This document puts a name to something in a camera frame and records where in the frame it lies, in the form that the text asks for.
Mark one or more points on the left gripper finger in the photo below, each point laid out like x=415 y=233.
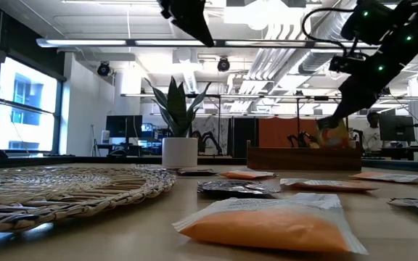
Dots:
x=191 y=18

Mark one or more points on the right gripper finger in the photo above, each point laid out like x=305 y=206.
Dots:
x=339 y=114

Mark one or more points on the wooden tea organizer box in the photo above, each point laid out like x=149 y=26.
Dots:
x=303 y=159

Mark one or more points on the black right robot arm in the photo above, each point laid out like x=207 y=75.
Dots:
x=412 y=29

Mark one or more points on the black background robot arm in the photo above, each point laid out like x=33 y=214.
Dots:
x=199 y=141

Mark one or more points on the brown background robot arm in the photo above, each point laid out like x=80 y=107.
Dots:
x=299 y=139

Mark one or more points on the person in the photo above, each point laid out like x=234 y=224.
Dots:
x=373 y=137

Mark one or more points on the black computer monitor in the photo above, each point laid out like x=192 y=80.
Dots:
x=123 y=126
x=396 y=128

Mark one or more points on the black round ceiling speaker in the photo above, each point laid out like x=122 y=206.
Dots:
x=103 y=69
x=223 y=65

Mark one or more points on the orange partition panel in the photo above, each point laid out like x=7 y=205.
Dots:
x=274 y=132

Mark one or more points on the background office desk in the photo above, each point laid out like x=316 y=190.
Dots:
x=405 y=150
x=122 y=146

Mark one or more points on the long ceiling light bar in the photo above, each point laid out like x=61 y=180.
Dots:
x=85 y=42

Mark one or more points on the green snake plant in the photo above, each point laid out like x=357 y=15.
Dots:
x=177 y=108

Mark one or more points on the black partition panel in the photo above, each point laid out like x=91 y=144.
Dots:
x=239 y=132

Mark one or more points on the white cylindrical plant pot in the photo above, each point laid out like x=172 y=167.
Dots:
x=180 y=152

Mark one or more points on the round woven straw placemat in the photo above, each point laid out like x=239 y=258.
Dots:
x=67 y=195

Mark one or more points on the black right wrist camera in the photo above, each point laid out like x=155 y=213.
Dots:
x=341 y=63

